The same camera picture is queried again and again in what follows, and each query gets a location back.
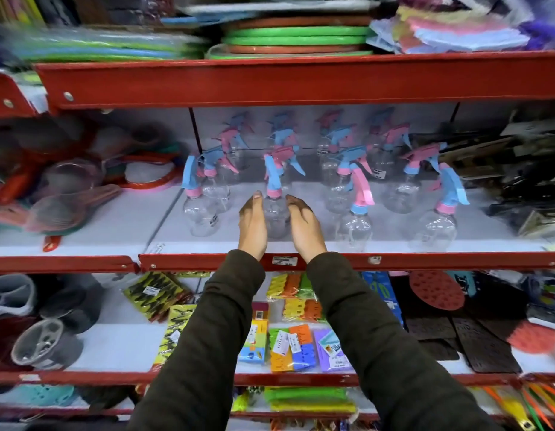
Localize person's left hand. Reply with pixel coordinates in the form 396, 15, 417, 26
238, 191, 268, 261

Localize person's right hand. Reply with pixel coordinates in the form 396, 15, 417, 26
285, 195, 328, 264

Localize clear spray bottle blue trigger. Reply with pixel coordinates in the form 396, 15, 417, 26
263, 154, 291, 241

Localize person's left forearm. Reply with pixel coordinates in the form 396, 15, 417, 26
126, 249, 266, 431

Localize person's right forearm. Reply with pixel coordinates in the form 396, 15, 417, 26
305, 251, 503, 431

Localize group of clear spray bottles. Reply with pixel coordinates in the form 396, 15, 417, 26
182, 108, 470, 254

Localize packet of colourful clothes pegs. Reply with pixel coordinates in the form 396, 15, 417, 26
238, 302, 270, 364
282, 298, 326, 324
269, 325, 317, 373
267, 272, 317, 301

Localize blue packet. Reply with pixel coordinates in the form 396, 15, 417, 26
361, 271, 404, 327

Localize red metal shelf beam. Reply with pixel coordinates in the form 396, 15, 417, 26
35, 51, 555, 111
0, 370, 555, 387
0, 255, 140, 274
0, 72, 38, 119
138, 251, 555, 273

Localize yellow card of black clips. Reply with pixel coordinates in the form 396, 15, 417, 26
153, 304, 198, 369
123, 271, 194, 322

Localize purple packet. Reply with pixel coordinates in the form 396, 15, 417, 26
314, 328, 354, 373

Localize red round perforated mat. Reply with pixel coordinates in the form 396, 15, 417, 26
409, 270, 466, 312
506, 320, 555, 355

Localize stack of green orange round mats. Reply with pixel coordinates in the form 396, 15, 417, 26
207, 15, 375, 60

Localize pile of plastic mesh strainers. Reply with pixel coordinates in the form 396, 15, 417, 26
0, 116, 185, 253

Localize stack of green yellow packets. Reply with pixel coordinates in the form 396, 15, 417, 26
263, 386, 358, 414

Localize dark grey plastic holder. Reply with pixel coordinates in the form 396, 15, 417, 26
39, 273, 106, 333

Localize stack of wrapped colourful mats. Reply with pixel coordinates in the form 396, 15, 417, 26
3, 28, 207, 64

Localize pile of dark brown mats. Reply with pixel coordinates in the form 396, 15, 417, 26
404, 304, 523, 374

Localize pile of black packaged tools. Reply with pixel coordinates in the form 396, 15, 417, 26
438, 107, 555, 240

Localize stack of pastel cloths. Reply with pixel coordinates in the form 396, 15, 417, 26
366, 5, 531, 55

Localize light grey plastic holder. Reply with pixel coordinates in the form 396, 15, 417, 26
11, 318, 83, 371
0, 274, 38, 317

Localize bundle of colourful handled tools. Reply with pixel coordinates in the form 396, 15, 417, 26
481, 383, 555, 431

